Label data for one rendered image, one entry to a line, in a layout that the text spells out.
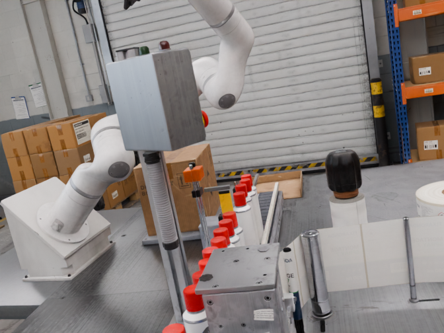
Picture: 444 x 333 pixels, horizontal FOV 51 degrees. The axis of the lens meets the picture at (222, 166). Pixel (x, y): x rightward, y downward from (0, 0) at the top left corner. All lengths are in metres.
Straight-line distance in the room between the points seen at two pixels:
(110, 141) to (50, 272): 0.51
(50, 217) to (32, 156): 3.36
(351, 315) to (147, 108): 0.60
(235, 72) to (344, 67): 3.99
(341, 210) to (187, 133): 0.44
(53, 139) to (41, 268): 3.20
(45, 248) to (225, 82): 0.81
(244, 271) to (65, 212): 1.05
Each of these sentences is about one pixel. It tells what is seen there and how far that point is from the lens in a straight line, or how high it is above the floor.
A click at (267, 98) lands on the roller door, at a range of 5.48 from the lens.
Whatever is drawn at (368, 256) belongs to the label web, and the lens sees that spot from 1.04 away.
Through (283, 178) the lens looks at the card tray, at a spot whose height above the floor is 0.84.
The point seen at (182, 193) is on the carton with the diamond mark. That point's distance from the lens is 1.71.
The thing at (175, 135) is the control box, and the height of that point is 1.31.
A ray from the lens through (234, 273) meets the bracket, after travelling 0.68.
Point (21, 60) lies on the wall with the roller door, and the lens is 7.03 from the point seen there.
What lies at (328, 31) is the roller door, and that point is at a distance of 5.35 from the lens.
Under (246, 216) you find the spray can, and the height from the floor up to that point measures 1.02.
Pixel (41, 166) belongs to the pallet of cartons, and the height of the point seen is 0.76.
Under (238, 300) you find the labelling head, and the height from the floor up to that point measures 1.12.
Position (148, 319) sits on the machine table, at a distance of 1.28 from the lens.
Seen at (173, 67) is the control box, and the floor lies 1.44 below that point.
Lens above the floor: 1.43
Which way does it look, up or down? 12 degrees down
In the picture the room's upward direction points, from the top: 11 degrees counter-clockwise
